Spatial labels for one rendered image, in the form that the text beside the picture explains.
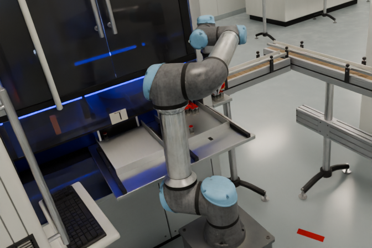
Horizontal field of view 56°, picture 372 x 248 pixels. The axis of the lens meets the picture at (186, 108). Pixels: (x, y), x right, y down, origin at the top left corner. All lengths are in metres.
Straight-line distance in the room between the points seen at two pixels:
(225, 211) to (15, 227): 0.66
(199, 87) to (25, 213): 0.66
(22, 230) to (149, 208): 1.00
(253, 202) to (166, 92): 1.69
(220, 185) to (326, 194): 1.59
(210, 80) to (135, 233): 1.35
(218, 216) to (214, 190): 0.09
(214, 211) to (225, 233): 0.10
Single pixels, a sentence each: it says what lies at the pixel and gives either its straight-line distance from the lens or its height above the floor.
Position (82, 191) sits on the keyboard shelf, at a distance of 1.71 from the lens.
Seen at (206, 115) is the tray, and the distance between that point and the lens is 1.89.
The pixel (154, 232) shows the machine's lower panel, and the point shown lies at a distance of 2.25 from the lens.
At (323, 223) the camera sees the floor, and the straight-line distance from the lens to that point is 2.51.
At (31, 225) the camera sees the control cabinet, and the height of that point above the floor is 1.04.
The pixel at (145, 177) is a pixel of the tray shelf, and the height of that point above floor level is 0.88.
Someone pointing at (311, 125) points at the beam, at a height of 0.47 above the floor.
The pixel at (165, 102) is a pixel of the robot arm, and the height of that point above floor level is 1.33.
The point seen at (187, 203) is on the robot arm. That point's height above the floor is 0.97.
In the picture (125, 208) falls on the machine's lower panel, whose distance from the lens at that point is 2.05.
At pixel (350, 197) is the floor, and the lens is 2.71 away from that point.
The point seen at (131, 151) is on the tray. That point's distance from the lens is 1.72.
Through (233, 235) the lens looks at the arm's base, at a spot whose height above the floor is 0.84.
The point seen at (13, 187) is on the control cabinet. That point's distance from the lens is 1.18.
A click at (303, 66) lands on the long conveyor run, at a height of 0.89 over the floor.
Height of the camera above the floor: 1.80
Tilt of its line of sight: 27 degrees down
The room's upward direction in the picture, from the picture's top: 10 degrees counter-clockwise
